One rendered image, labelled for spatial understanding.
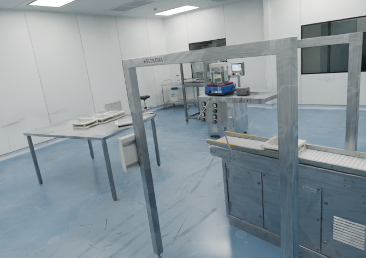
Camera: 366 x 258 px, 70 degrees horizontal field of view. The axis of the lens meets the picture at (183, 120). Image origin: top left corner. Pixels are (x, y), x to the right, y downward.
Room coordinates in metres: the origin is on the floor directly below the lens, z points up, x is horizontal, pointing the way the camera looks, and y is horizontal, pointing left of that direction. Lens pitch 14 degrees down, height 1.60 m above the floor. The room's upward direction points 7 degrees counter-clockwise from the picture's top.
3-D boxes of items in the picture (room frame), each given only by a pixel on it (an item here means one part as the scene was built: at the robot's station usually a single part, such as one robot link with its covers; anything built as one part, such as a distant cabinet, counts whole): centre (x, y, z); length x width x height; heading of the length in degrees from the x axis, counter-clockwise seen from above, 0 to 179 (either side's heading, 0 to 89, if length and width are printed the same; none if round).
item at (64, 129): (3.68, 1.32, 0.80); 1.50 x 1.10 x 0.04; 62
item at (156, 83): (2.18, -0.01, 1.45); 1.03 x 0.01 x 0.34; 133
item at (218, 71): (2.23, -0.35, 1.44); 0.15 x 0.15 x 0.19
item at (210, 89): (2.23, -0.34, 1.30); 0.21 x 0.20 x 0.09; 133
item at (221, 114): (2.18, -0.27, 1.13); 0.22 x 0.11 x 0.20; 43
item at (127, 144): (1.84, 0.40, 0.96); 0.17 x 0.06 x 0.26; 133
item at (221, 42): (8.16, -0.97, 1.43); 1.32 x 0.01 x 1.11; 51
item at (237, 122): (4.94, -0.87, 0.38); 0.63 x 0.57 x 0.76; 51
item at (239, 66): (4.92, -1.12, 1.07); 0.23 x 0.10 x 0.62; 51
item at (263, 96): (2.13, -0.50, 1.24); 0.62 x 0.38 x 0.04; 43
